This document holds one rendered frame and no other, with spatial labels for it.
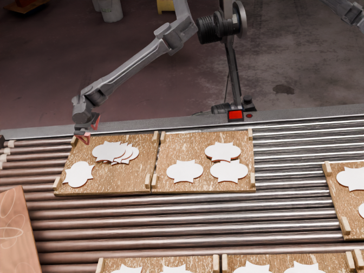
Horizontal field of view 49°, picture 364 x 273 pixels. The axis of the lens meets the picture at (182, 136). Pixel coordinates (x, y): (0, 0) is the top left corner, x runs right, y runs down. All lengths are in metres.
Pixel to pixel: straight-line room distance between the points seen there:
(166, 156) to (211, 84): 2.13
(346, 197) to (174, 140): 0.75
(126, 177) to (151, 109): 1.96
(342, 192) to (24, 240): 1.14
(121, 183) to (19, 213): 0.40
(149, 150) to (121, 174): 0.17
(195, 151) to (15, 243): 0.79
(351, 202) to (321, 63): 2.63
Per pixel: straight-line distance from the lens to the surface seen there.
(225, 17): 2.21
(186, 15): 1.59
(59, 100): 4.08
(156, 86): 3.89
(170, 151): 1.75
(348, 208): 1.55
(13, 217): 1.59
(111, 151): 1.79
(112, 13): 5.31
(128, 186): 1.66
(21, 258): 1.46
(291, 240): 1.47
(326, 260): 1.41
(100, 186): 1.69
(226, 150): 1.70
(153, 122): 1.96
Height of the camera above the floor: 2.12
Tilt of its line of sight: 41 degrees down
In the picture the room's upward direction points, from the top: 10 degrees counter-clockwise
